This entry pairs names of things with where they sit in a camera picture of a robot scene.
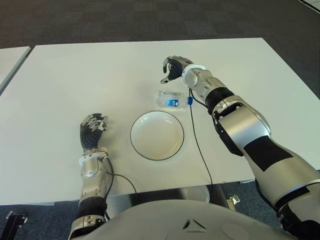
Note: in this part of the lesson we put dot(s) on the clear water bottle blue cap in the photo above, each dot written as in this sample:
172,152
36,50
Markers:
171,100

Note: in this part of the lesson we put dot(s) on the neighbouring white table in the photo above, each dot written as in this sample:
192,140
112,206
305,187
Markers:
10,63

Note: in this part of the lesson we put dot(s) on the metal table bracket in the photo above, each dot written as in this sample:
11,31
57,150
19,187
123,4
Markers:
232,200

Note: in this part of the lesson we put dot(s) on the grey robot torso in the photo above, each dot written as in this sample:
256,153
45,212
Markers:
175,222

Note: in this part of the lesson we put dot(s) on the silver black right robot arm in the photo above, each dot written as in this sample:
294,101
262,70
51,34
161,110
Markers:
245,125

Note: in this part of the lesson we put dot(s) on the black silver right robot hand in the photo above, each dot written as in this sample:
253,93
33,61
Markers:
177,68

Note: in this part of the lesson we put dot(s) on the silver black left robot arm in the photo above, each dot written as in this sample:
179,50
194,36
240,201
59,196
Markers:
90,170

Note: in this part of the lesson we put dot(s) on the black stand foot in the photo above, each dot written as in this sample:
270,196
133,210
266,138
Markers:
15,221

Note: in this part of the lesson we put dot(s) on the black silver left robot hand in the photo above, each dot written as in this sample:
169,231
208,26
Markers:
90,137

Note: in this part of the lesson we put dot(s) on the white plate black rim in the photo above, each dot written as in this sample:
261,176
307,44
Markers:
156,136

